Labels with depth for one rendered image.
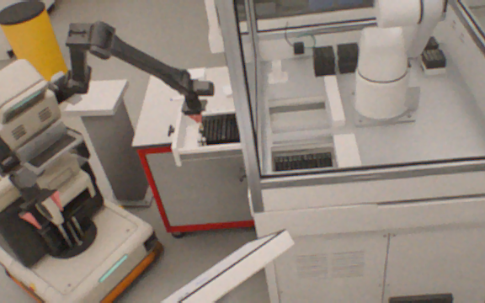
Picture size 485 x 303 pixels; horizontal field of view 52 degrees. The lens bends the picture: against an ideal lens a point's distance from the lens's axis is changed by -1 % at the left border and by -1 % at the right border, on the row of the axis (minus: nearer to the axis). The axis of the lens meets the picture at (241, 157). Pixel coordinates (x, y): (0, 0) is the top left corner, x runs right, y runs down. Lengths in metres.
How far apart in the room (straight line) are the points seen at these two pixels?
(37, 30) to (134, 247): 2.40
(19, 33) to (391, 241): 3.47
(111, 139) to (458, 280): 1.91
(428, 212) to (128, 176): 1.88
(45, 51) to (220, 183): 2.48
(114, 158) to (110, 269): 0.73
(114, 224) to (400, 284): 1.48
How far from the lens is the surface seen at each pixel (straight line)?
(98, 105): 2.80
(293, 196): 1.68
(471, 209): 1.87
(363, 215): 1.78
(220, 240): 2.90
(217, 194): 2.63
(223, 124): 2.18
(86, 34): 1.72
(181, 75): 1.91
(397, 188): 1.71
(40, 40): 4.56
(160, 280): 2.82
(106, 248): 2.69
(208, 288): 1.27
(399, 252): 2.00
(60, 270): 2.71
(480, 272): 2.22
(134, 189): 3.19
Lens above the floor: 2.23
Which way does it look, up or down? 42 degrees down
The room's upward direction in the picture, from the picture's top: 10 degrees counter-clockwise
